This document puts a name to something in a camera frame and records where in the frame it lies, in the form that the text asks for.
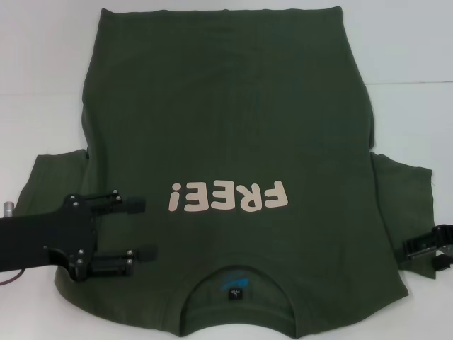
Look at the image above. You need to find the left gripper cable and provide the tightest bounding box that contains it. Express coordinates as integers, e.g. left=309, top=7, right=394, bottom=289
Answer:
left=0, top=266, right=26, bottom=287

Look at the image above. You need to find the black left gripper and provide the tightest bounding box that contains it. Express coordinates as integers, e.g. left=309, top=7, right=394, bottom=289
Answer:
left=0, top=189, right=159, bottom=283

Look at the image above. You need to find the dark green FREE t-shirt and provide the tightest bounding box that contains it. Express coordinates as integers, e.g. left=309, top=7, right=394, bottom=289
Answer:
left=16, top=6, right=436, bottom=340

